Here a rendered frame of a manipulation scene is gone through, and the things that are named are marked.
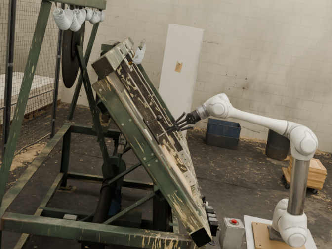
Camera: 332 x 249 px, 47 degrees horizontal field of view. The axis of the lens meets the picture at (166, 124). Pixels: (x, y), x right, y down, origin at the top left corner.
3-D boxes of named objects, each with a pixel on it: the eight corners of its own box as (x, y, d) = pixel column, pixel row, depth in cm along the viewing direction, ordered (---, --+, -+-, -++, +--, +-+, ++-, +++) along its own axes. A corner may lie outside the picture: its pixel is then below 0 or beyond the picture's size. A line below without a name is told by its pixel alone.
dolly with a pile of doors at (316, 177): (320, 196, 558) (328, 171, 548) (284, 189, 563) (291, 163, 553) (311, 181, 617) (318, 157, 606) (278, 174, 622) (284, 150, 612)
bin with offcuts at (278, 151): (291, 163, 689) (300, 128, 672) (263, 157, 694) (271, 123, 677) (287, 154, 738) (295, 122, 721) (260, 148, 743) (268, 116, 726)
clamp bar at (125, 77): (188, 188, 297) (215, 173, 295) (104, 55, 268) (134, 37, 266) (187, 183, 307) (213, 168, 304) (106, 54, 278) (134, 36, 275)
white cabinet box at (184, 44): (182, 145, 685) (203, 28, 632) (150, 139, 691) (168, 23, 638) (185, 136, 744) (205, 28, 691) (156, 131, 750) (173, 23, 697)
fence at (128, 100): (192, 210, 264) (197, 207, 264) (118, 94, 241) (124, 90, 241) (192, 207, 269) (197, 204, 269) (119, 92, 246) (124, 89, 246)
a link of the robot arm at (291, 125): (286, 116, 251) (291, 122, 238) (312, 125, 251) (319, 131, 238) (278, 135, 255) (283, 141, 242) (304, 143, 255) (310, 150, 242)
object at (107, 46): (106, 133, 378) (117, 46, 356) (91, 130, 377) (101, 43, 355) (113, 115, 445) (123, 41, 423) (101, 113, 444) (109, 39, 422)
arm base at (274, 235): (291, 228, 283) (293, 221, 282) (296, 244, 262) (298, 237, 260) (266, 223, 285) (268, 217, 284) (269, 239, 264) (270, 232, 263)
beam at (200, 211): (198, 248, 244) (213, 240, 243) (188, 234, 241) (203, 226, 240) (177, 141, 456) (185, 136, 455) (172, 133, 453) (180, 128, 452)
